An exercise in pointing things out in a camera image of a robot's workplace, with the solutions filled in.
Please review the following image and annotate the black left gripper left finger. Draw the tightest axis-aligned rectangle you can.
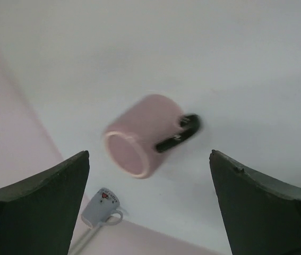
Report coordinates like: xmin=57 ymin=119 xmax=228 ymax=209
xmin=0 ymin=151 xmax=90 ymax=254

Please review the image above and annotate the purple mug black handle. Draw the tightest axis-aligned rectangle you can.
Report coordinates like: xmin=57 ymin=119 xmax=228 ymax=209
xmin=103 ymin=94 xmax=202 ymax=179

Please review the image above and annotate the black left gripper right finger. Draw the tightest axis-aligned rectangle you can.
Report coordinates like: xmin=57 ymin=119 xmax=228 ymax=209
xmin=209 ymin=150 xmax=301 ymax=255

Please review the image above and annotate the grey mug heart print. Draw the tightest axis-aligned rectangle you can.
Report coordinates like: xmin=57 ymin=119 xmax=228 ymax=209
xmin=81 ymin=188 xmax=123 ymax=228

